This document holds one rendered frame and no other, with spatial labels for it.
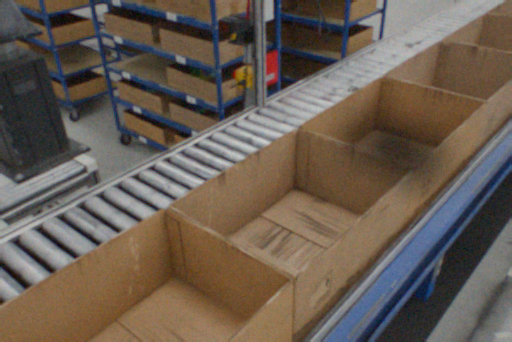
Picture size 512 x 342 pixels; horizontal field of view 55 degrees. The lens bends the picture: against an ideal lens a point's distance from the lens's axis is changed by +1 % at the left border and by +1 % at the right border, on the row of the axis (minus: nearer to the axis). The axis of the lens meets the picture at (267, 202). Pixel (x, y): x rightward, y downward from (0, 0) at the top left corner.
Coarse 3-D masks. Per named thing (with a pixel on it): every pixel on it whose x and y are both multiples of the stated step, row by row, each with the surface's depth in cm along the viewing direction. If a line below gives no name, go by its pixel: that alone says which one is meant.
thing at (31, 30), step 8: (32, 24) 141; (24, 32) 135; (32, 32) 136; (40, 32) 137; (0, 40) 131; (8, 40) 132; (16, 40) 134; (0, 48) 137; (8, 48) 139; (16, 48) 142; (0, 56) 138; (8, 56) 139; (16, 56) 142
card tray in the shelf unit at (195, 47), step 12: (180, 24) 254; (168, 36) 242; (180, 36) 236; (192, 36) 262; (204, 36) 262; (228, 36) 257; (168, 48) 246; (180, 48) 241; (192, 48) 235; (204, 48) 230; (228, 48) 231; (240, 48) 237; (204, 60) 234
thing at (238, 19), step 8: (232, 16) 170; (240, 16) 170; (224, 24) 167; (232, 24) 167; (240, 24) 169; (248, 24) 173; (224, 32) 169; (232, 32) 168; (240, 32) 172; (232, 40) 175; (240, 40) 175
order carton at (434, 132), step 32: (352, 96) 126; (384, 96) 137; (416, 96) 131; (448, 96) 125; (320, 128) 119; (352, 128) 132; (384, 128) 141; (416, 128) 135; (448, 128) 129; (416, 160) 129; (448, 160) 112; (416, 192) 102
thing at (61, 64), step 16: (16, 0) 332; (96, 0) 330; (48, 16) 305; (48, 32) 307; (48, 48) 318; (80, 48) 373; (48, 64) 345; (64, 64) 345; (80, 64) 345; (96, 64) 344; (64, 80) 326; (112, 80) 372; (96, 96) 352
